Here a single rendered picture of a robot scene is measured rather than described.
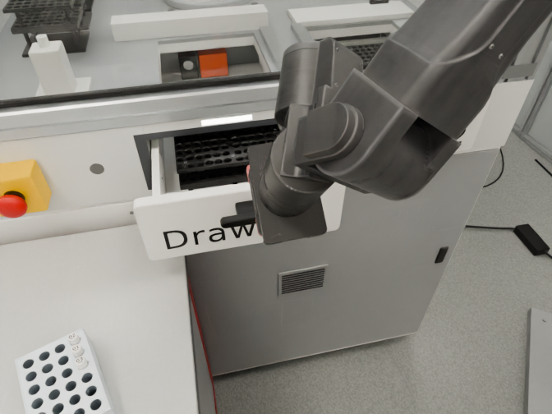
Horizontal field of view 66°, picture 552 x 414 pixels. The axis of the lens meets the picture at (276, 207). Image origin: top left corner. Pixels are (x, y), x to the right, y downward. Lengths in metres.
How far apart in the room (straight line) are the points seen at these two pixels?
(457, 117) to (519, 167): 2.11
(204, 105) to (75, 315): 0.37
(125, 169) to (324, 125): 0.51
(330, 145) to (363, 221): 0.68
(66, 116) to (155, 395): 0.40
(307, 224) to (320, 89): 0.15
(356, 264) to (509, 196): 1.26
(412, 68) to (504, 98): 0.63
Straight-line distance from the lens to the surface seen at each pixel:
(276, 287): 1.03
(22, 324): 0.73
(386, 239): 1.02
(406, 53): 0.28
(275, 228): 0.42
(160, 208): 0.57
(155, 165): 0.69
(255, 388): 1.42
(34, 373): 0.64
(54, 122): 0.71
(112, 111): 0.68
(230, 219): 0.55
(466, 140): 0.88
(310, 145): 0.28
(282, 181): 0.32
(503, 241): 1.97
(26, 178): 0.72
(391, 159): 0.28
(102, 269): 0.74
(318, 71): 0.35
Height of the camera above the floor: 1.31
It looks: 44 degrees down
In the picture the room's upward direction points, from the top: straight up
